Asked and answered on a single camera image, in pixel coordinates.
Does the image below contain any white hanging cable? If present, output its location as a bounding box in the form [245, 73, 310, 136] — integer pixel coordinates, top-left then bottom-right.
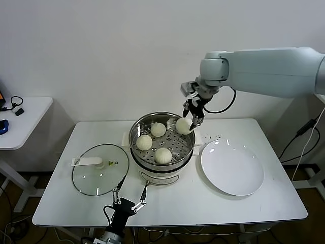
[291, 111, 323, 182]

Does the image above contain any black power adapter cable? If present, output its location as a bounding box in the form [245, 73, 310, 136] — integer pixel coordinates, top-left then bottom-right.
[278, 106, 325, 160]

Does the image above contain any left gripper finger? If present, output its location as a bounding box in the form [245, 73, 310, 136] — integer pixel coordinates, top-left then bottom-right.
[112, 175, 127, 205]
[131, 184, 149, 213]

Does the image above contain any white round plate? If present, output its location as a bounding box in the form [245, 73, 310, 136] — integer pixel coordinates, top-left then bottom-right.
[200, 139, 265, 197]

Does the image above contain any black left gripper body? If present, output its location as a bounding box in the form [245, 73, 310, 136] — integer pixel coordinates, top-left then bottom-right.
[106, 197, 137, 234]

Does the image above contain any glass lid with white handle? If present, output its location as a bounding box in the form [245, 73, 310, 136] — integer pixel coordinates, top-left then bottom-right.
[72, 144, 130, 196]

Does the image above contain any white steamed baozi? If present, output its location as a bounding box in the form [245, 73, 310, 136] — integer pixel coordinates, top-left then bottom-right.
[150, 123, 167, 138]
[136, 134, 153, 151]
[175, 117, 192, 135]
[154, 147, 172, 165]

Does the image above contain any white electric cooker pot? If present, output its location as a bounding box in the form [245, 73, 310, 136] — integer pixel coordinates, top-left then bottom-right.
[121, 131, 204, 189]

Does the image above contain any white floor cable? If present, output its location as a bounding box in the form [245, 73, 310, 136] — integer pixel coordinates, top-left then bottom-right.
[0, 215, 34, 244]

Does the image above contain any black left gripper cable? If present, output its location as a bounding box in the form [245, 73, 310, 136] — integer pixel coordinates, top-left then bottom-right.
[102, 205, 115, 226]

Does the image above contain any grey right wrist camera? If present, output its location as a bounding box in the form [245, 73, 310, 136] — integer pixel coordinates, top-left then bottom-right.
[180, 80, 199, 97]

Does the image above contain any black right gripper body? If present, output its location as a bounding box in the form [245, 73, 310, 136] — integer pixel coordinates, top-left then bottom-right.
[188, 96, 211, 118]

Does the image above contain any blue object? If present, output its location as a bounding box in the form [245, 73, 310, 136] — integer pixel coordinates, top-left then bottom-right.
[0, 119, 10, 135]

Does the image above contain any perforated steel steamer basket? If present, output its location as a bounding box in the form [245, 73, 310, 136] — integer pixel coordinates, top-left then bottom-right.
[129, 111, 196, 172]

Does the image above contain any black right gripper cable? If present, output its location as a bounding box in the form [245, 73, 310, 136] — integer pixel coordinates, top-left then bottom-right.
[204, 87, 237, 114]

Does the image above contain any white side table with label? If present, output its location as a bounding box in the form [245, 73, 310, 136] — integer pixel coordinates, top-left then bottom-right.
[291, 93, 325, 190]

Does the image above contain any black and orange device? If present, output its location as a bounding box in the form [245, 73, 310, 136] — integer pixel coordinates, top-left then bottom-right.
[0, 78, 7, 109]

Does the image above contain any black earphone with cable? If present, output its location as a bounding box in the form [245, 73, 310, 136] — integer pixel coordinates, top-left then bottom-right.
[0, 96, 25, 112]

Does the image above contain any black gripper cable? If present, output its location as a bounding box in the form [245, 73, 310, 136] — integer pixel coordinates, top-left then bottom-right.
[204, 87, 237, 114]
[102, 205, 115, 226]

